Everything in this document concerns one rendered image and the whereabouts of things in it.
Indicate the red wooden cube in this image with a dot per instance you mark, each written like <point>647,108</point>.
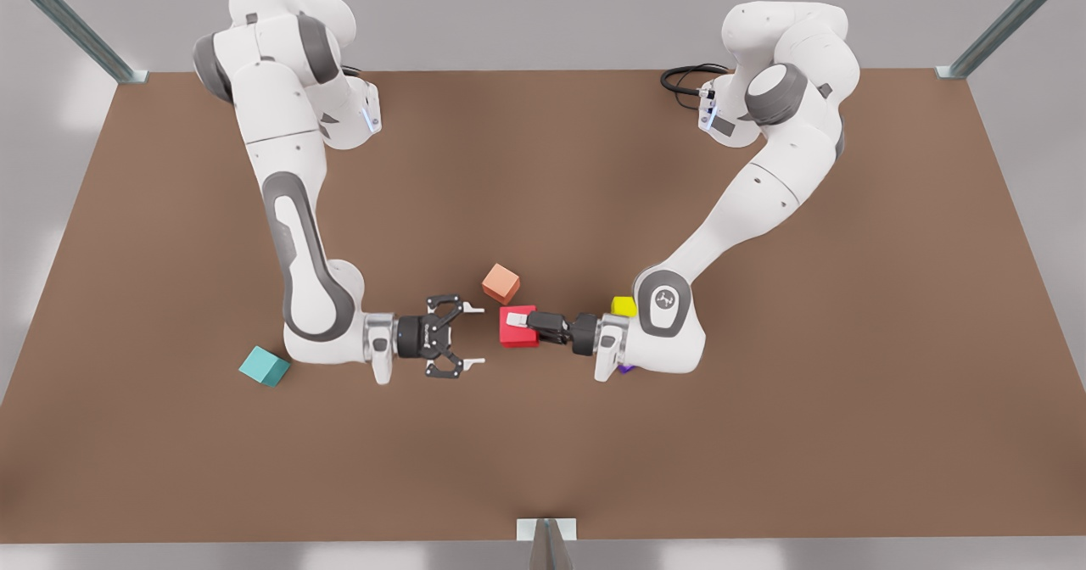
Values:
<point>516,338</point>

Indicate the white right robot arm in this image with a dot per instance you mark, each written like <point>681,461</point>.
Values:
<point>288,137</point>

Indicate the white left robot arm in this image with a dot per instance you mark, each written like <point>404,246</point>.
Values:
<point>785,129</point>

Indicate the orange wooden cube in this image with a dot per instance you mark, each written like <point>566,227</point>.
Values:
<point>501,284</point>

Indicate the yellow wooden cube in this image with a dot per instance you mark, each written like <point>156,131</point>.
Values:
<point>624,306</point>

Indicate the teal blue wooden cube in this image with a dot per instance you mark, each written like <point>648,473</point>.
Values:
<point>264,366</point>

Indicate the silver frame post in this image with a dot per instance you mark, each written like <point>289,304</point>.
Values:
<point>546,540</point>
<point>76,27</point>
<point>1010,19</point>

